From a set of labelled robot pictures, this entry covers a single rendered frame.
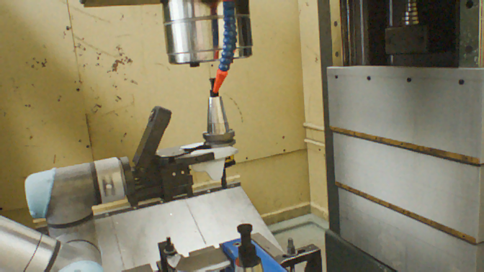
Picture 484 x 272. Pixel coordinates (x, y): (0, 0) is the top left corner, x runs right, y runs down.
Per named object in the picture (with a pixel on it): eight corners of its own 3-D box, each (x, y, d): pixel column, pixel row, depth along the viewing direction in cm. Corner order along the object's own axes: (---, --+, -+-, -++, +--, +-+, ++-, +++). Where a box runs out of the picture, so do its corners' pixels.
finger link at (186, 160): (212, 156, 78) (166, 162, 76) (212, 147, 77) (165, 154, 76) (216, 162, 73) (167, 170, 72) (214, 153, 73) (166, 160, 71)
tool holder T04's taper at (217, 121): (232, 132, 78) (229, 96, 76) (209, 134, 76) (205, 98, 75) (226, 128, 82) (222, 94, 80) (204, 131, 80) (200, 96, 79)
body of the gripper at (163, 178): (185, 183, 82) (124, 198, 77) (179, 142, 80) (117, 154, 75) (197, 194, 75) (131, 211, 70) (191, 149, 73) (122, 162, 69)
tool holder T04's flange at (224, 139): (239, 144, 77) (238, 132, 77) (208, 150, 76) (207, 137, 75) (230, 139, 83) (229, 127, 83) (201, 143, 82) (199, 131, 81)
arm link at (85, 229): (57, 301, 64) (42, 237, 62) (58, 268, 74) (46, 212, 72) (108, 286, 67) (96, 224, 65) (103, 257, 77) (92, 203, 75)
